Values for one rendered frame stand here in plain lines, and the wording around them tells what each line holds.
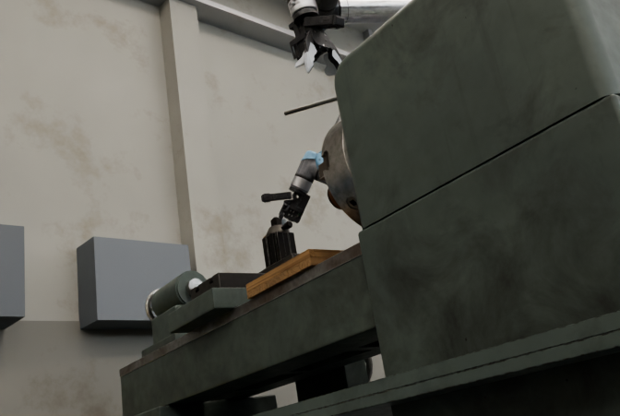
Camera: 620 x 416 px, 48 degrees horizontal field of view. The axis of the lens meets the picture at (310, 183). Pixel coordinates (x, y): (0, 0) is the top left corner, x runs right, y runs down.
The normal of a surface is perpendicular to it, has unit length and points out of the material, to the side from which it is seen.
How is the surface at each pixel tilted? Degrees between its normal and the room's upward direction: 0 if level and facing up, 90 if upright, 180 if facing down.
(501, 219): 90
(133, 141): 90
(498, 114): 90
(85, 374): 90
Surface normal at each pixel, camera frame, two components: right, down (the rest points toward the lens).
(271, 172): 0.66, -0.37
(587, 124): -0.81, -0.09
